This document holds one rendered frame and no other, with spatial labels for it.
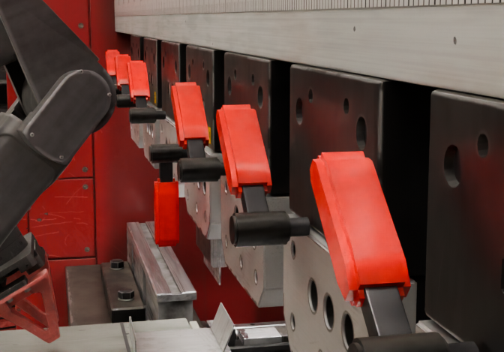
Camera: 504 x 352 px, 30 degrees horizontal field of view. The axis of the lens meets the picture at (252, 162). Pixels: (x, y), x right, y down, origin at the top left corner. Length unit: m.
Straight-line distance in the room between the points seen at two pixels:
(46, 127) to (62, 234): 1.25
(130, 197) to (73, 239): 0.14
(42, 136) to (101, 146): 1.22
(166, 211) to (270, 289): 0.29
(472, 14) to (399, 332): 0.11
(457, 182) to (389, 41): 0.08
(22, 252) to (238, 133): 0.52
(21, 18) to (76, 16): 1.19
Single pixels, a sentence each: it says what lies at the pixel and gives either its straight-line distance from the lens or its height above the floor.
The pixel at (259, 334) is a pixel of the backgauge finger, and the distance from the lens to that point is 1.10.
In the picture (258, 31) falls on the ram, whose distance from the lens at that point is 0.62.
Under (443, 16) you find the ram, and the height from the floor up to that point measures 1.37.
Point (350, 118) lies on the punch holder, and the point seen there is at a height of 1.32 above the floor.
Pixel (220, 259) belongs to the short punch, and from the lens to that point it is 1.02.
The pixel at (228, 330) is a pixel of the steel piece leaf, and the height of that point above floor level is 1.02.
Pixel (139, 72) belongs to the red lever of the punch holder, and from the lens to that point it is 1.12.
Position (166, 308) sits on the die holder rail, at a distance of 1.41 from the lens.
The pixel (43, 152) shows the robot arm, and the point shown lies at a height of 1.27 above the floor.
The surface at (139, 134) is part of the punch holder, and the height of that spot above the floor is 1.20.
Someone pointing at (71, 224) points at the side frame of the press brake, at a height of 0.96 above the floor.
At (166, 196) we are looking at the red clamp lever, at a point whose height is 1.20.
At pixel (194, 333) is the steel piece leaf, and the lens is 1.12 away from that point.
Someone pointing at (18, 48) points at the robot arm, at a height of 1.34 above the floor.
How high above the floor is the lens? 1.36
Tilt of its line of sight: 9 degrees down
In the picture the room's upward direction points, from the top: straight up
